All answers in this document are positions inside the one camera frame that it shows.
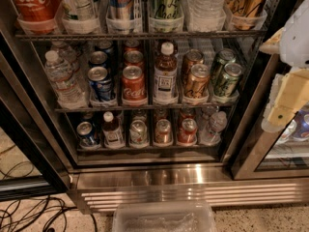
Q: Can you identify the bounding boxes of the green lacroix can front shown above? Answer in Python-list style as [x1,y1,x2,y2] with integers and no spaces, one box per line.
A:
[214,63,242,97]

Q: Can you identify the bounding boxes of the green lacroix can behind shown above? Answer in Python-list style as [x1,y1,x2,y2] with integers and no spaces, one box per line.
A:
[211,48,236,85]

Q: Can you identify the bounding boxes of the blue silver redbull can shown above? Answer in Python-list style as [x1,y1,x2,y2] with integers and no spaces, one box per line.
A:
[109,0,134,20]

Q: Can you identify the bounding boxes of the wire shelf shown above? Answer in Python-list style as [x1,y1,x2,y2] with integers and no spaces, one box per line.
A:
[54,102,236,113]
[15,30,266,42]

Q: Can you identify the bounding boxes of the red coca-cola can middle behind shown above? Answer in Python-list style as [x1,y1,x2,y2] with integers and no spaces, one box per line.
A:
[124,50,145,69]

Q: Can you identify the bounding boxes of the red coca-cola can top shelf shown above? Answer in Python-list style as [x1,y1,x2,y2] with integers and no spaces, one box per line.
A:
[13,0,61,35]

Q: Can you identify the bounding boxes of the orange lacroix can front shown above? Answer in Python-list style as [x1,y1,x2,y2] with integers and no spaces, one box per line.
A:
[184,64,211,99]

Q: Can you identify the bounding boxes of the clear plastic bin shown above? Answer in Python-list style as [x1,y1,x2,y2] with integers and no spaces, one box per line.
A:
[112,201,217,232]

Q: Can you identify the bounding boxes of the silver green can bottom shelf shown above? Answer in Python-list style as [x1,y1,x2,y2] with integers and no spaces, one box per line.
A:
[129,120,147,145]

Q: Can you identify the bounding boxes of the green white can top shelf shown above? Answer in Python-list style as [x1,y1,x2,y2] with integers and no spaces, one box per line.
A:
[62,0,96,21]

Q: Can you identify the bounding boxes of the black cables on floor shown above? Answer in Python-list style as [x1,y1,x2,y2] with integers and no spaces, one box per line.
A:
[0,143,98,232]

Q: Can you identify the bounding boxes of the glass fridge door right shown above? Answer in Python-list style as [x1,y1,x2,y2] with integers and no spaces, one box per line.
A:
[231,54,309,180]

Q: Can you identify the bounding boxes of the stainless fridge vent grille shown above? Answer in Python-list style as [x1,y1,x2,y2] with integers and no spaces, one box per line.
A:
[81,184,309,213]

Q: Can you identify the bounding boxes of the glass fridge door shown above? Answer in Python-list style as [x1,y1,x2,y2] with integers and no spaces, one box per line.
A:
[231,54,309,180]
[0,51,71,202]

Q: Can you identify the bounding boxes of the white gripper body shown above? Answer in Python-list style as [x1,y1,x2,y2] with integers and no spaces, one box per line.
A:
[261,68,309,132]

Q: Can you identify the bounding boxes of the clear water bottle top shelf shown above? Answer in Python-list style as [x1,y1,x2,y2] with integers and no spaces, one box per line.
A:
[189,0,226,32]

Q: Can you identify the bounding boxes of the clear water bottle middle shelf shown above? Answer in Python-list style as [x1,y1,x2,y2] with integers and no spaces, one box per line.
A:
[44,50,87,109]

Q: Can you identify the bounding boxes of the red coca-cola can middle front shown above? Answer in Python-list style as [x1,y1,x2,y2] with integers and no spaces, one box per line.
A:
[122,66,146,102]

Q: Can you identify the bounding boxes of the blue pepsi can front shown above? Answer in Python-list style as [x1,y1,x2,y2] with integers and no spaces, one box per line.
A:
[88,67,115,102]

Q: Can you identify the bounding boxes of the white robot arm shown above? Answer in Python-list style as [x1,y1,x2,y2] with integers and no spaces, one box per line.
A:
[260,0,309,132]

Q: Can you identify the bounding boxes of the orange lacroix can behind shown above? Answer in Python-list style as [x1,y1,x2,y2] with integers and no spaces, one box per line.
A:
[181,49,204,84]

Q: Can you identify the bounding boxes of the middle wire shelf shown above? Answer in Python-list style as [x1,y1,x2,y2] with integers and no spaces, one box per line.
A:
[54,102,236,113]

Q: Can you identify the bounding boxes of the green lacroix can top shelf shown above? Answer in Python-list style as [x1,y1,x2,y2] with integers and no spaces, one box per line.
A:
[149,0,180,19]

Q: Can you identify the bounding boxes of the blue pepsi can bottom shelf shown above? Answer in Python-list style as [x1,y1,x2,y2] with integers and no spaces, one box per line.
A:
[76,122,98,147]

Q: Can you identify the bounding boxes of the glass fridge door left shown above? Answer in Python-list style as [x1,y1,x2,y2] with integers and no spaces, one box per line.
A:
[0,51,71,202]

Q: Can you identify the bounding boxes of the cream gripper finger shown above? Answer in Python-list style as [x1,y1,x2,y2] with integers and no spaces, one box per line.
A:
[259,28,283,54]

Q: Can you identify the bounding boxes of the blue pepsi can behind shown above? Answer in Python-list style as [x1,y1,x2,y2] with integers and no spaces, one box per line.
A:
[88,51,108,68]

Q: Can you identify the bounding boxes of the brown tea bottle bottom shelf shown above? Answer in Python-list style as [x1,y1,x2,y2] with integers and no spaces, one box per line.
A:
[102,111,125,148]

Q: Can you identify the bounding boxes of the top wire shelf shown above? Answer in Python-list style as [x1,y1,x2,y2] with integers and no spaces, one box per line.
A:
[15,30,266,42]

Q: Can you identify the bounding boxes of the orange lacroix can top shelf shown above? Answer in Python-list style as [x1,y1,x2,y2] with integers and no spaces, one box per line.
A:
[224,0,267,31]

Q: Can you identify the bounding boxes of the silver red can bottom shelf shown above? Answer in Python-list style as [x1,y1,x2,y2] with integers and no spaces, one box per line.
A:
[154,119,172,144]

